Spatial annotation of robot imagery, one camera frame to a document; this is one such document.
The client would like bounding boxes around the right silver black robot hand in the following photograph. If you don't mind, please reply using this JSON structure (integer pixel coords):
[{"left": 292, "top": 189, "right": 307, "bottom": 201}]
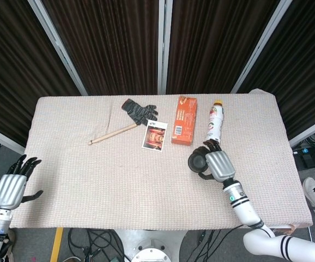
[{"left": 197, "top": 139, "right": 237, "bottom": 183}]

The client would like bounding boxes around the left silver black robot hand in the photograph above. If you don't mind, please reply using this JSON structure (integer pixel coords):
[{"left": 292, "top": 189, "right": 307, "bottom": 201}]
[{"left": 0, "top": 154, "right": 44, "bottom": 211}]

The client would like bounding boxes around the black round cup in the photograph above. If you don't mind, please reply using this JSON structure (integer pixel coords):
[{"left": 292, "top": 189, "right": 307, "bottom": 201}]
[{"left": 187, "top": 146, "right": 211, "bottom": 175}]

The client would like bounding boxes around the white grey robot base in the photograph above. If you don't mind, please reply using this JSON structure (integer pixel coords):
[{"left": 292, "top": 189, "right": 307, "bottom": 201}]
[{"left": 113, "top": 229, "right": 188, "bottom": 262}]

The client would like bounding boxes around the white labelled drink bottle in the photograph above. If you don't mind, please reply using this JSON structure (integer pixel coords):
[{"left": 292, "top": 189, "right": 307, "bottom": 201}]
[{"left": 205, "top": 99, "right": 226, "bottom": 145}]

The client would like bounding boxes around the orange cardboard box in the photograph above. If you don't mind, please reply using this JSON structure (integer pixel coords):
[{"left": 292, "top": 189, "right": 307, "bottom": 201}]
[{"left": 171, "top": 95, "right": 198, "bottom": 147}]

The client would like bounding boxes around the yellow floor tape strip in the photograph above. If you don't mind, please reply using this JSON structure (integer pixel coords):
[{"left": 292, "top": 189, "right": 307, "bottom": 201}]
[{"left": 50, "top": 228, "right": 64, "bottom": 262}]

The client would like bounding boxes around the white bordered photo postcard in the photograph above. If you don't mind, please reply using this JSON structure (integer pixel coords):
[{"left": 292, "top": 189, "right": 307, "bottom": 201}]
[{"left": 141, "top": 119, "right": 168, "bottom": 151}]

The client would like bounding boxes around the beige waffle weave tablecloth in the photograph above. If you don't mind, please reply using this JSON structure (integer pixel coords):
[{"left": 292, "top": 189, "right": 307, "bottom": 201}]
[{"left": 10, "top": 88, "right": 313, "bottom": 230}]

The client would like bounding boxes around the black grey work glove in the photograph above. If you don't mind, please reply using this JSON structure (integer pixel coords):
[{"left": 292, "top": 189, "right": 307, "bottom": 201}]
[{"left": 121, "top": 98, "right": 159, "bottom": 127}]

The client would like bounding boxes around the light wooden stick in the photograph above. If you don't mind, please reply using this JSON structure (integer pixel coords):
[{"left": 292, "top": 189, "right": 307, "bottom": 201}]
[{"left": 88, "top": 123, "right": 138, "bottom": 146}]

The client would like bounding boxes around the dark brown ribbed partition panel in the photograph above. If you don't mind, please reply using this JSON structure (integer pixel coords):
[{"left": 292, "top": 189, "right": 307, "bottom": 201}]
[
  {"left": 41, "top": 0, "right": 161, "bottom": 96},
  {"left": 166, "top": 0, "right": 281, "bottom": 95},
  {"left": 0, "top": 0, "right": 83, "bottom": 148},
  {"left": 238, "top": 0, "right": 315, "bottom": 140}
]

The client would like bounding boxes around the grey metal side partition rail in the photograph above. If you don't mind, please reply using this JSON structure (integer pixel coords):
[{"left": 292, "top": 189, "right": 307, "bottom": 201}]
[
  {"left": 0, "top": 122, "right": 26, "bottom": 156},
  {"left": 288, "top": 113, "right": 315, "bottom": 148}
]

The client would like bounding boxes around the black cable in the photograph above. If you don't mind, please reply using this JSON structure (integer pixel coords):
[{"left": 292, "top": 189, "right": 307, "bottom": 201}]
[
  {"left": 67, "top": 228, "right": 125, "bottom": 262},
  {"left": 186, "top": 224, "right": 245, "bottom": 262}
]

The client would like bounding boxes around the grey metal partition post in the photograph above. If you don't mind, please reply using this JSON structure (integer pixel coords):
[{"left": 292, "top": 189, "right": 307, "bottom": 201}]
[
  {"left": 230, "top": 0, "right": 295, "bottom": 94},
  {"left": 27, "top": 0, "right": 89, "bottom": 96},
  {"left": 157, "top": 0, "right": 174, "bottom": 95}
]

